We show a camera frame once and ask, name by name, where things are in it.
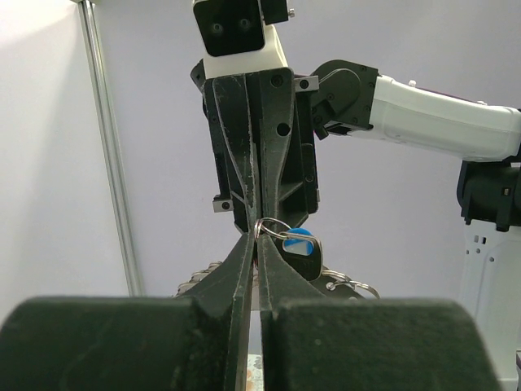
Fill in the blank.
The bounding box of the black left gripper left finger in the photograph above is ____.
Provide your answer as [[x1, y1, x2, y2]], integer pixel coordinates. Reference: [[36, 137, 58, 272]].
[[1, 234, 255, 390]]

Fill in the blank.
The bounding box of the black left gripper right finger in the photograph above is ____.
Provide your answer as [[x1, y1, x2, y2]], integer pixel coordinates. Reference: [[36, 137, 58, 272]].
[[257, 237, 500, 390]]

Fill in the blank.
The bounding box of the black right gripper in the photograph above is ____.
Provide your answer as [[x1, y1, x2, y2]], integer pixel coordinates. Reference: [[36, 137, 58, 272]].
[[190, 63, 319, 234]]

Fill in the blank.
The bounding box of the white disc with keyrings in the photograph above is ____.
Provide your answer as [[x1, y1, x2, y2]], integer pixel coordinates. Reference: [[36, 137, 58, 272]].
[[173, 217, 382, 301]]

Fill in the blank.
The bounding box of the blue tagged key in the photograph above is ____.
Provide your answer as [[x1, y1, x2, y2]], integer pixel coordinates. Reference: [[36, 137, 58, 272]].
[[275, 228, 322, 281]]

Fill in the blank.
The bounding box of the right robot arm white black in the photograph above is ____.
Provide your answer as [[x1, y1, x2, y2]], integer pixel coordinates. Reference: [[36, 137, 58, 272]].
[[189, 60, 520, 390]]

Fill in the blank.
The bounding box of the grey left corner post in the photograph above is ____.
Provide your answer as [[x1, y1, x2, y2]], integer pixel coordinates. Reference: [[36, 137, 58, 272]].
[[74, 1, 146, 297]]

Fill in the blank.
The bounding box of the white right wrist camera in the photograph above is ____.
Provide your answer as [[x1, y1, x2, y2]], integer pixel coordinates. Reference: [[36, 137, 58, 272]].
[[192, 0, 295, 79]]

